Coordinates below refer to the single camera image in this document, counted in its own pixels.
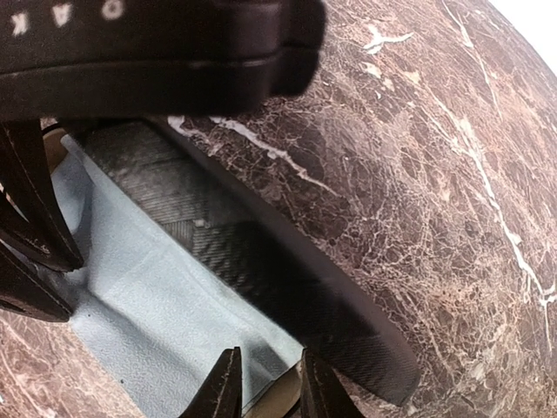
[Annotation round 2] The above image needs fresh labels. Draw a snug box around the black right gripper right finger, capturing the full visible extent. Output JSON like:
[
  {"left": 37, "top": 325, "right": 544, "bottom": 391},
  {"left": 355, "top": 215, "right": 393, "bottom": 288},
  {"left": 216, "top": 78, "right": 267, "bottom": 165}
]
[{"left": 300, "top": 348, "right": 364, "bottom": 418}]

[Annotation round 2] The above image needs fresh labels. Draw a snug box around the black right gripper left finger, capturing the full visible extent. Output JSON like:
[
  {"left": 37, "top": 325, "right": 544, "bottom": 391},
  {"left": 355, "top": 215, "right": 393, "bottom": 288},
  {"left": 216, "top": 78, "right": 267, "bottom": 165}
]
[{"left": 179, "top": 347, "right": 243, "bottom": 418}]

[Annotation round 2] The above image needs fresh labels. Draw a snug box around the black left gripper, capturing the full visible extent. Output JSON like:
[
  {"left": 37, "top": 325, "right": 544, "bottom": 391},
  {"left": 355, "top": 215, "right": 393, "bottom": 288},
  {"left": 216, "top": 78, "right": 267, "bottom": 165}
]
[{"left": 1, "top": 1, "right": 326, "bottom": 322}]

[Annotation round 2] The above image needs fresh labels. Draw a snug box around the blue cleaning cloth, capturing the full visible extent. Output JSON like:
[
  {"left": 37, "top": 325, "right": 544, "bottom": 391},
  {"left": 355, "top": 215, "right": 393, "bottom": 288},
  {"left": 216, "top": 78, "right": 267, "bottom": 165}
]
[{"left": 52, "top": 136, "right": 302, "bottom": 417}]

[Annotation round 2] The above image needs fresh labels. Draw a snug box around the black quilted glasses case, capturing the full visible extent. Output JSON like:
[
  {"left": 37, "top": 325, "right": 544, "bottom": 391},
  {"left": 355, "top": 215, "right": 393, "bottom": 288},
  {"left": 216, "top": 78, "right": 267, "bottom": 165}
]
[{"left": 81, "top": 121, "right": 420, "bottom": 406}]

